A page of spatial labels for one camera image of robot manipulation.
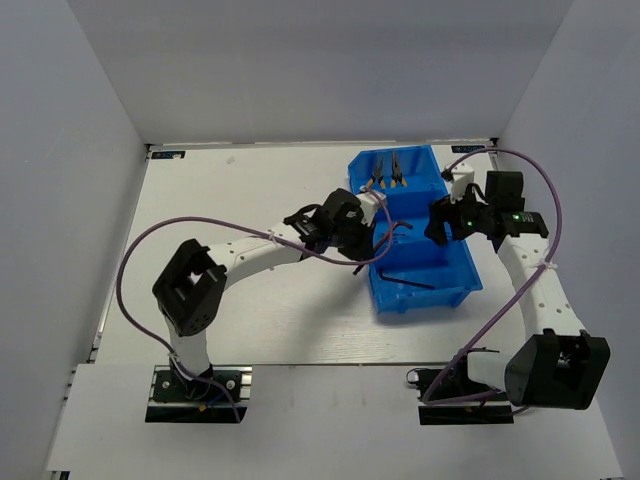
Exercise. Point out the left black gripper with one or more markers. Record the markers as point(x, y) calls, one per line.
point(365, 248)

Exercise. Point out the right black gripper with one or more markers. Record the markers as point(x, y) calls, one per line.
point(443, 210)

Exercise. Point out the thin dark hex key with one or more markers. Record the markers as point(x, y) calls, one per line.
point(385, 277)

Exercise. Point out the yellow needle-nose pliers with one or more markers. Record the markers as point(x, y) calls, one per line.
point(376, 180)
point(397, 176)

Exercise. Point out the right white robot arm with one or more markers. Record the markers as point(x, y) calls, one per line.
point(560, 365)

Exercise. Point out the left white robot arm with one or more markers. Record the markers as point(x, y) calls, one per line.
point(189, 289)

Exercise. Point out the blue plastic compartment bin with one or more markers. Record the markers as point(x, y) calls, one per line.
point(450, 269)

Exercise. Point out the right table corner label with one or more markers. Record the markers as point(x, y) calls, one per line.
point(465, 149)

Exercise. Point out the table corner label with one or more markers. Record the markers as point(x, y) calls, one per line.
point(465, 149)
point(168, 155)

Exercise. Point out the left table corner label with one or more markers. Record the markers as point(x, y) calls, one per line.
point(168, 155)

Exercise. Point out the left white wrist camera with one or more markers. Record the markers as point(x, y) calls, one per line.
point(370, 203)

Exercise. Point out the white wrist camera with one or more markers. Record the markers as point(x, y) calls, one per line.
point(370, 203)
point(459, 177)

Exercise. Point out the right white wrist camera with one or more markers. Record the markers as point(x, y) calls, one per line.
point(459, 177)

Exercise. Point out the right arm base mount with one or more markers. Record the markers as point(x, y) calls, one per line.
point(457, 401)

